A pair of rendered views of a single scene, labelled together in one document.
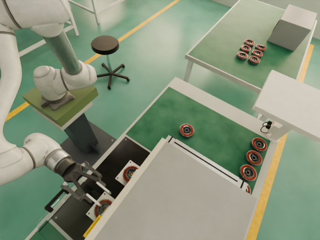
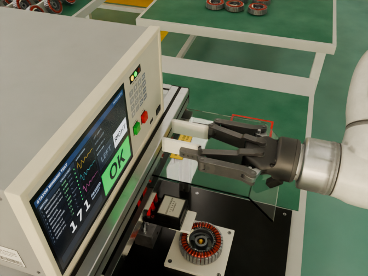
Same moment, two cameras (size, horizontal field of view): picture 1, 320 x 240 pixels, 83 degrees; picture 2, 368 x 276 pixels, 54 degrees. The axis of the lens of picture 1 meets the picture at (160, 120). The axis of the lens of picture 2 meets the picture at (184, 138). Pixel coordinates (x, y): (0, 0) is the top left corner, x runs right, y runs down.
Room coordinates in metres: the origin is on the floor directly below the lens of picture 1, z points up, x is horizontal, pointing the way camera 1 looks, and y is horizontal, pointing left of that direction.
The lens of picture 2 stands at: (0.61, 0.11, 1.62)
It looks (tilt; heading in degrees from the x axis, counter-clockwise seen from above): 42 degrees down; 169
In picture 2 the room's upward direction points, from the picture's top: straight up
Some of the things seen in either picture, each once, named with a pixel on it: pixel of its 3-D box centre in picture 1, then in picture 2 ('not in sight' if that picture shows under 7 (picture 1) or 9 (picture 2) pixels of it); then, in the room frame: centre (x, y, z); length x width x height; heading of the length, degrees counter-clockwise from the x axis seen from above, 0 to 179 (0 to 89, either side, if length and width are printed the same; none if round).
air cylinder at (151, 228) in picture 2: not in sight; (148, 229); (0.04, 0.12, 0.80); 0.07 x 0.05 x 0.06; 152
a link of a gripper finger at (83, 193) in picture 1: (78, 185); (235, 139); (0.14, 0.29, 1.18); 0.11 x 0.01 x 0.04; 47
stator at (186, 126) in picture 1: (186, 130); not in sight; (0.71, -0.21, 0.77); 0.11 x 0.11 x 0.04
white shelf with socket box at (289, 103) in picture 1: (270, 121); not in sight; (0.74, -0.75, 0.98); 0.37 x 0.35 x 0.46; 152
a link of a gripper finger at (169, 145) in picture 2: (103, 187); (180, 148); (0.15, 0.19, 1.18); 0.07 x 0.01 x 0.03; 62
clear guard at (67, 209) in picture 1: (82, 221); (210, 155); (0.03, 0.28, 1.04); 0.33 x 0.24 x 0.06; 62
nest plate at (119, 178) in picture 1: (132, 175); not in sight; (0.32, 0.13, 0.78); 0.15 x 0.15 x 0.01; 62
